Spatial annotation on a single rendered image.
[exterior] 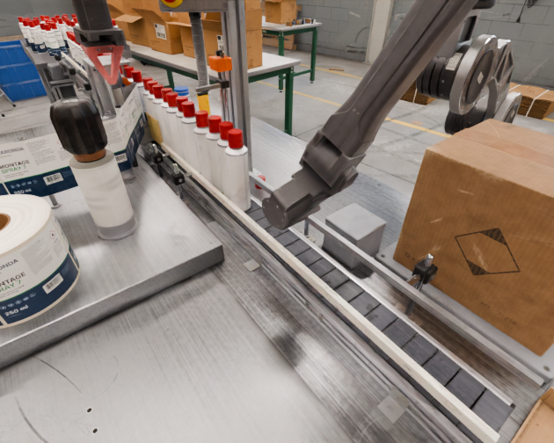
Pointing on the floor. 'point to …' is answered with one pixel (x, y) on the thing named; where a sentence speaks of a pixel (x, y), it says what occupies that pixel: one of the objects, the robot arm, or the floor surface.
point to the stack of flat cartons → (416, 96)
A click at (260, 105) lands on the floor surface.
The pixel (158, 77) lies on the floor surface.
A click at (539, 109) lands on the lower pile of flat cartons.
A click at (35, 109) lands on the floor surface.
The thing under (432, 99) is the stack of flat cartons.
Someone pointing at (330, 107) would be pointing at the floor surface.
